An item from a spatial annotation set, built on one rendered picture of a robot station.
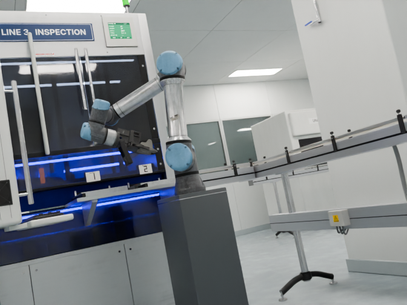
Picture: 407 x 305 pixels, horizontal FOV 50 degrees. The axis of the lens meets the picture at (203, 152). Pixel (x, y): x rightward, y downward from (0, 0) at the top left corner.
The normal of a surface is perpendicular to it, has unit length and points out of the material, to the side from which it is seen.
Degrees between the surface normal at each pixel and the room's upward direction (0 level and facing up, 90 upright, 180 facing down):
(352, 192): 90
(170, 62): 82
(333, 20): 90
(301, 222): 90
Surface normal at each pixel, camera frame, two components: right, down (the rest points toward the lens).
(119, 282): 0.41, -0.18
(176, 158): -0.08, 0.04
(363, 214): -0.89, 0.12
